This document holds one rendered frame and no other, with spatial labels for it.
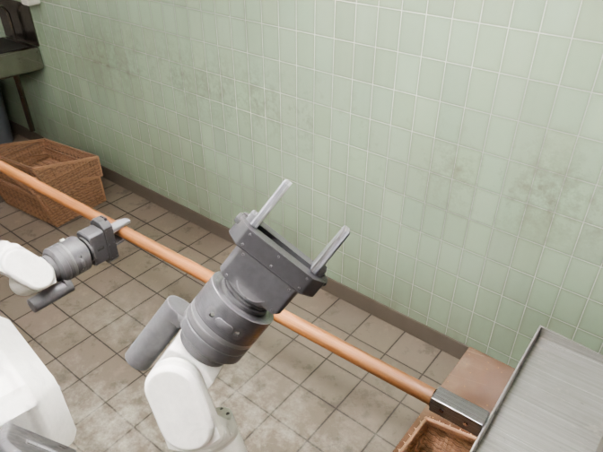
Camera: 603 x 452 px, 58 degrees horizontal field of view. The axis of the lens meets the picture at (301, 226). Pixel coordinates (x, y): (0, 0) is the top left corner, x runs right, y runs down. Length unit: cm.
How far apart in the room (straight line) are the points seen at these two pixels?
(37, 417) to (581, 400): 86
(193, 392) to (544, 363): 70
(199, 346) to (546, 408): 64
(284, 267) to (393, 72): 171
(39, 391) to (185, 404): 23
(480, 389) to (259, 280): 134
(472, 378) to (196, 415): 134
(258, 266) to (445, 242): 185
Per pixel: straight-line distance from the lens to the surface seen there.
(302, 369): 260
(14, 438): 73
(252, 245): 59
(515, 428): 101
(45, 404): 82
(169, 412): 67
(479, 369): 192
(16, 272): 127
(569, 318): 238
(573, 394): 110
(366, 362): 101
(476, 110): 212
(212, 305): 61
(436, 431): 157
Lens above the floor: 195
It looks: 34 degrees down
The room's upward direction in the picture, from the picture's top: straight up
